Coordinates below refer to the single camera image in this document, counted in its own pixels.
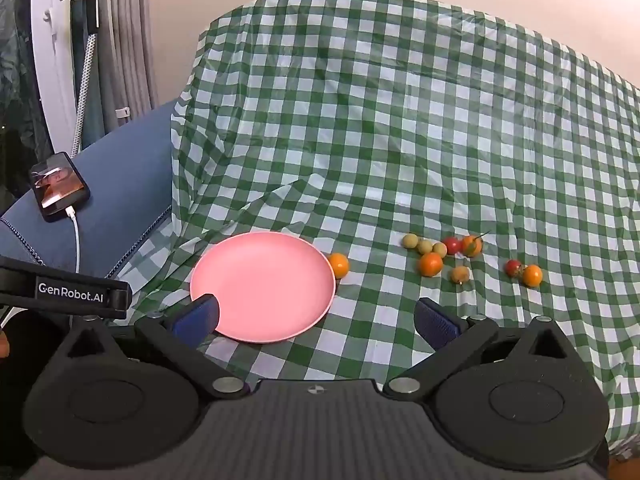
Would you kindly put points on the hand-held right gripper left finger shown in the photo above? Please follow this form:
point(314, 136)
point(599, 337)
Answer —
point(197, 317)

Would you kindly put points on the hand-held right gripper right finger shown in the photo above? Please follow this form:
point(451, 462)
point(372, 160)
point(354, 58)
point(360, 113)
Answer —
point(437, 322)

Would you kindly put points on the yellow-orange tomato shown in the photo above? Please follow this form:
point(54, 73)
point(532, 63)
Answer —
point(460, 274)

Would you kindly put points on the yellow-green tomato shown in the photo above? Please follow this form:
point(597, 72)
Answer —
point(439, 249)
point(425, 246)

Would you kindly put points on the pink plate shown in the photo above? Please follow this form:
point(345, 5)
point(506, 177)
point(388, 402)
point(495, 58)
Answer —
point(265, 280)

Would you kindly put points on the small orange with stem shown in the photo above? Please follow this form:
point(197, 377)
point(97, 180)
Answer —
point(471, 245)

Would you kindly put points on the pale green longan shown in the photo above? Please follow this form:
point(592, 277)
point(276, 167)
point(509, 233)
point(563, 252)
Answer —
point(410, 241)

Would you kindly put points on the red cherry tomato with calyx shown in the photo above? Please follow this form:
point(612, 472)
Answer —
point(513, 267)

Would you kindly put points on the black smartphone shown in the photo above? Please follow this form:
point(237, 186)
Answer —
point(57, 185)

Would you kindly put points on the blue sofa cushion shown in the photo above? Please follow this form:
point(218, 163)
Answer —
point(125, 175)

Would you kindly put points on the teal curtain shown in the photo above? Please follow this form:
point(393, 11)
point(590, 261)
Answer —
point(100, 110)

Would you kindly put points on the green checkered tablecloth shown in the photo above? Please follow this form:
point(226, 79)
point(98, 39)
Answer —
point(400, 135)

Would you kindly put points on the dark glass pane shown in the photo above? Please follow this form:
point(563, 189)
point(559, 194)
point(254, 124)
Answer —
point(17, 85)

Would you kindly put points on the grey curtain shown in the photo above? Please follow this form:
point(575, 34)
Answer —
point(130, 50)

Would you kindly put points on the white round frame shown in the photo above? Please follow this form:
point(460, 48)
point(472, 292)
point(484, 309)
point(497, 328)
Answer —
point(50, 60)

